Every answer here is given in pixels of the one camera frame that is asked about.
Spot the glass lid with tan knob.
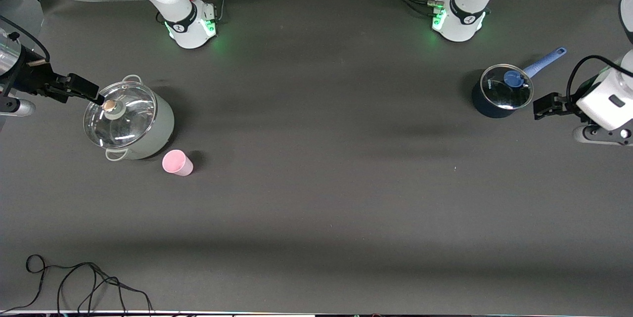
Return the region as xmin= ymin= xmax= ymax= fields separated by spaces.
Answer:
xmin=83 ymin=81 xmax=158 ymax=150

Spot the dark blue saucepan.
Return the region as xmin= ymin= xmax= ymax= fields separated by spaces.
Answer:
xmin=471 ymin=47 xmax=567 ymax=119

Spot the pale grey two-handled pot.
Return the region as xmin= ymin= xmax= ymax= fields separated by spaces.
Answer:
xmin=83 ymin=75 xmax=175 ymax=161

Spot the thin black loose cable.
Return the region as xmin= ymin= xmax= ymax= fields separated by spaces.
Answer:
xmin=0 ymin=254 xmax=154 ymax=315

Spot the glass lid with blue knob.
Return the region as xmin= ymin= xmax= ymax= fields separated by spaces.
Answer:
xmin=480 ymin=64 xmax=535 ymax=110

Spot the pink plastic cup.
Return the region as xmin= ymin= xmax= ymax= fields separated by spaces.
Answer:
xmin=162 ymin=149 xmax=194 ymax=177

